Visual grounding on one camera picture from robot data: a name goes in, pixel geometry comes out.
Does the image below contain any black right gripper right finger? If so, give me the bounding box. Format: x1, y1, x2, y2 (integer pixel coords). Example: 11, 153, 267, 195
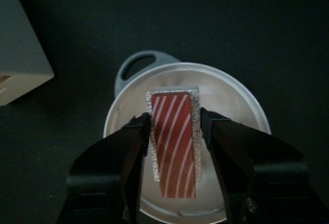
199, 107, 329, 224

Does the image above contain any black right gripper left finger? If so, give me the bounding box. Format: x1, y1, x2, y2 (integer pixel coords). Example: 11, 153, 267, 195
56, 112, 152, 224

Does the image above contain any red striped salmon sushi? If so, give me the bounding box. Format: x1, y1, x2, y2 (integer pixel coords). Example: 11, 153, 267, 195
146, 87, 205, 200

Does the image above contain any grey wooden box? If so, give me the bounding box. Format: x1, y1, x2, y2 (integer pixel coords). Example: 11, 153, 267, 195
0, 0, 55, 107

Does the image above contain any grey pot with handle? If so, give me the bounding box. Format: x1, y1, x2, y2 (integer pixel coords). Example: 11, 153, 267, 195
103, 50, 273, 224

